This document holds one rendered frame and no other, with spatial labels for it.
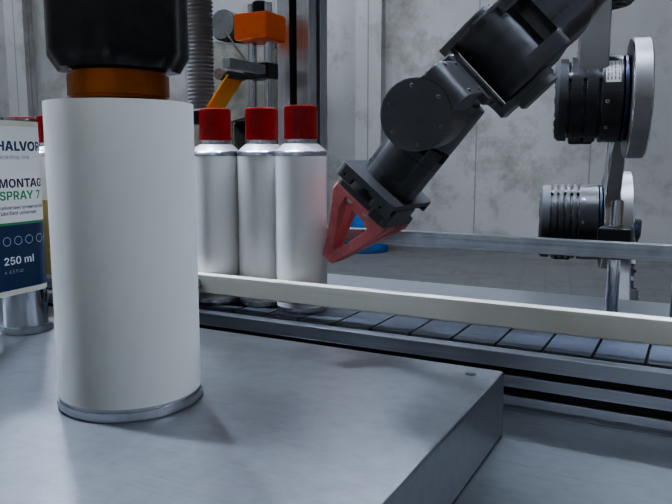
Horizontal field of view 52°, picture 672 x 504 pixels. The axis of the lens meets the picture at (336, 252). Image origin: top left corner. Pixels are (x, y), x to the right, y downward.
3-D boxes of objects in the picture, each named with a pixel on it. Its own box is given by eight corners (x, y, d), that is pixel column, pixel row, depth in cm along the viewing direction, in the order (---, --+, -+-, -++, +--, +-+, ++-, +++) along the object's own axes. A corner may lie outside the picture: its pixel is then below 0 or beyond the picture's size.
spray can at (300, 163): (270, 313, 69) (267, 104, 66) (284, 302, 74) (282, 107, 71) (321, 315, 68) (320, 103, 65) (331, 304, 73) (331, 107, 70)
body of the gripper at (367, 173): (330, 175, 62) (379, 109, 60) (376, 174, 71) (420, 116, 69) (381, 223, 61) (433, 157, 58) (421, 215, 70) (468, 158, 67)
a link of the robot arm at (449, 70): (560, 77, 60) (493, 6, 60) (549, 72, 49) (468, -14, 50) (459, 171, 64) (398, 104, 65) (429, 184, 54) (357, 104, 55)
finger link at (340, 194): (293, 238, 67) (347, 163, 64) (327, 232, 74) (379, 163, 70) (340, 286, 66) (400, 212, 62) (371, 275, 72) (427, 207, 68)
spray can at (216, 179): (190, 305, 73) (184, 106, 70) (200, 295, 78) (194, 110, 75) (239, 305, 73) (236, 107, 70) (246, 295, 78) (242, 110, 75)
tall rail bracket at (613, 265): (582, 385, 62) (591, 203, 60) (593, 364, 69) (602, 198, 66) (621, 390, 61) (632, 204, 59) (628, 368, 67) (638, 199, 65)
